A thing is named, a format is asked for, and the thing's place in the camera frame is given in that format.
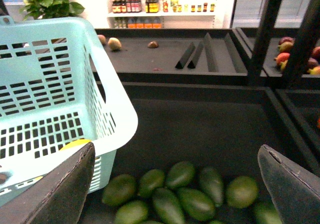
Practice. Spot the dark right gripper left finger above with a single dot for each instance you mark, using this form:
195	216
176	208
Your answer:
58	197

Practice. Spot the green potted plant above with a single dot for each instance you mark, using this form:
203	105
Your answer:
50	9

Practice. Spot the green avocado top middle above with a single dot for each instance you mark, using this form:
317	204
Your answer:
180	175

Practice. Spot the black triangular divider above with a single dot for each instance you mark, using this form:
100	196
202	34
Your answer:
195	58
185	56

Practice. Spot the green avocado upper left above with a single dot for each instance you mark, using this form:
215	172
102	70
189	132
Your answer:
150	181

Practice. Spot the dark green avocado upright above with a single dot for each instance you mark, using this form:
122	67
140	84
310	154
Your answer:
211	183

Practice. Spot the pale green mango back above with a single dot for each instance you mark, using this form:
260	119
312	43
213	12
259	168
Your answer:
114	44

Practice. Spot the light green round avocado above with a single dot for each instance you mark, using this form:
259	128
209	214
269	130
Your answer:
242	192

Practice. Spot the dark green avocado long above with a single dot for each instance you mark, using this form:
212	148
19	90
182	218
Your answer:
167	206

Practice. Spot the black triangular divider right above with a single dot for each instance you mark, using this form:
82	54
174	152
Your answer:
195	58

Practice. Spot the green avocado right edge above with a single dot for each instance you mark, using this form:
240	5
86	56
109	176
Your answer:
265	213

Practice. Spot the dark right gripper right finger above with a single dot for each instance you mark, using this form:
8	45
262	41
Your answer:
293	189

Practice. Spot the brown fruit back tray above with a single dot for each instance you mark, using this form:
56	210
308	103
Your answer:
153	45

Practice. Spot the black triangular divider left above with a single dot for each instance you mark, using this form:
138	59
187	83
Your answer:
185	56

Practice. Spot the white grocery shelf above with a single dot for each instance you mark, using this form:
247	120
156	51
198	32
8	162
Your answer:
158	14

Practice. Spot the black shelf post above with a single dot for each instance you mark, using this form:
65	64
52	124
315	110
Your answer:
262	41

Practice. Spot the light green avocado lower left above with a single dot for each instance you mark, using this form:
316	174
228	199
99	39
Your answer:
132	212

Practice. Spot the green avocado far left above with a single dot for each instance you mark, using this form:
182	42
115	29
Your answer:
119	190

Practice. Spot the dark green avocado centre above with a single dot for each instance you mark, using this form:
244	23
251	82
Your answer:
196	204

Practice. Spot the light blue plastic basket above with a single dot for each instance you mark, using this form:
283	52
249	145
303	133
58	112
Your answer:
57	86

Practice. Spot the yellow mango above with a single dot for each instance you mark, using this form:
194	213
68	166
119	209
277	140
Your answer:
75	144

